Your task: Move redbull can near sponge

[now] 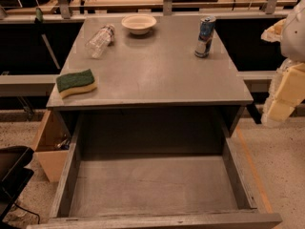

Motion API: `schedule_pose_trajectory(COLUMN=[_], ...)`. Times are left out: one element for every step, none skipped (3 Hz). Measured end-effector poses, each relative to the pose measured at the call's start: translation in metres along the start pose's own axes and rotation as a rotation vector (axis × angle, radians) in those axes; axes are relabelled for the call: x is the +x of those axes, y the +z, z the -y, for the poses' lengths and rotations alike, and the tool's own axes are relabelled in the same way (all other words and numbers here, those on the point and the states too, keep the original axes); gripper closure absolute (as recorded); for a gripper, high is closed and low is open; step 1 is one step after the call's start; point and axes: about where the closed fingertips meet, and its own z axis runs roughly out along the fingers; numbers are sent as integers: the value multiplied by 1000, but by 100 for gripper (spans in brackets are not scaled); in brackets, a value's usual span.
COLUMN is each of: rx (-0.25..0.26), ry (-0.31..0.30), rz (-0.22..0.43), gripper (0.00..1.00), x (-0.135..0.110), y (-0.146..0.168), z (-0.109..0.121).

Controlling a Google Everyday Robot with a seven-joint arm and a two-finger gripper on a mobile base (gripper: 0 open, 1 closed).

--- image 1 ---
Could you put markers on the white paper bowl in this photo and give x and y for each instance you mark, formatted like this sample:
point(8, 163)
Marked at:
point(138, 24)

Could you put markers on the green yellow sponge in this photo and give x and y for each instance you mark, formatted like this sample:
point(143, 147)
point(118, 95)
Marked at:
point(75, 83)

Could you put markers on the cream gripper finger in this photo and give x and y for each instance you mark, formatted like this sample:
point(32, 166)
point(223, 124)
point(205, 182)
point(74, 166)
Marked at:
point(287, 91)
point(273, 33)

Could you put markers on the cardboard box on floor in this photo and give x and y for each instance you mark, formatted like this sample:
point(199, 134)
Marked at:
point(47, 146)

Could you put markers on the blue silver redbull can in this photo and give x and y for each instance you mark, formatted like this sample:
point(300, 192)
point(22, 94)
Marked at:
point(205, 37)

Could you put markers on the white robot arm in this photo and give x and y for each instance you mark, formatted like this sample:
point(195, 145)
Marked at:
point(292, 43)

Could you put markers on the grey open drawer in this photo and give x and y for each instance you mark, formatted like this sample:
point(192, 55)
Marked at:
point(173, 169)

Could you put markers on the grey metal cabinet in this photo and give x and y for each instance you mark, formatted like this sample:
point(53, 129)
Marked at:
point(153, 94)

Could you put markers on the black chair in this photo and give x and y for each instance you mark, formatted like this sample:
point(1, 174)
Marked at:
point(14, 176)

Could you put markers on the clear plastic water bottle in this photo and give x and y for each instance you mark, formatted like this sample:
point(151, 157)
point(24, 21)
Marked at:
point(100, 41)

